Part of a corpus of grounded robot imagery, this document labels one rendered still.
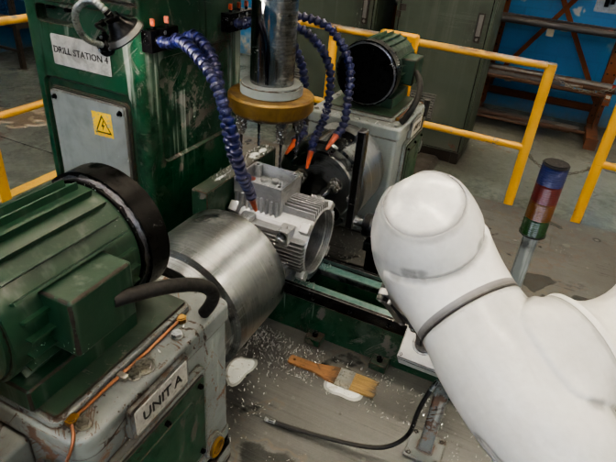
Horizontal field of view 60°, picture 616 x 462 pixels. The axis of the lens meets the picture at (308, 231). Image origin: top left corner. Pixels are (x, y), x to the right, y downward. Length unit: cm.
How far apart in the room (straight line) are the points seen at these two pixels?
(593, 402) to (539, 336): 6
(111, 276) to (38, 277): 7
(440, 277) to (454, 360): 7
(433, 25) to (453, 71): 36
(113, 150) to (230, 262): 41
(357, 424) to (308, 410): 10
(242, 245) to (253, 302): 10
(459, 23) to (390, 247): 374
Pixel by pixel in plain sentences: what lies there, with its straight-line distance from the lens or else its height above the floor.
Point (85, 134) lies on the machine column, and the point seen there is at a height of 122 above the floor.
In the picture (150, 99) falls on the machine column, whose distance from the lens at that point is 111.
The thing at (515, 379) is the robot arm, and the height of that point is 137.
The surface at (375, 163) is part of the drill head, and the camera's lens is 145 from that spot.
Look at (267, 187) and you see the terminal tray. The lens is 116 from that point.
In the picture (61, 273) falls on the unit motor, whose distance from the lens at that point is 61.
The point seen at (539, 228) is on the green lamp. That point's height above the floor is 106.
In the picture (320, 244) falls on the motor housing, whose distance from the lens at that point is 129.
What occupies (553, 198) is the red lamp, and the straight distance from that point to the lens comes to 134.
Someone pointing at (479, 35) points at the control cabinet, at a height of 99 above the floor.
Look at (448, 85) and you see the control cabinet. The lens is 424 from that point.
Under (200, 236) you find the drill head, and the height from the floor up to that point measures 116.
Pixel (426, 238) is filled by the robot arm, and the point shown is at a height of 145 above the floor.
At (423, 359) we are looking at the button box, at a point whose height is 105.
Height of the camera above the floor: 167
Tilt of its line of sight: 31 degrees down
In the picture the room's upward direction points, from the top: 5 degrees clockwise
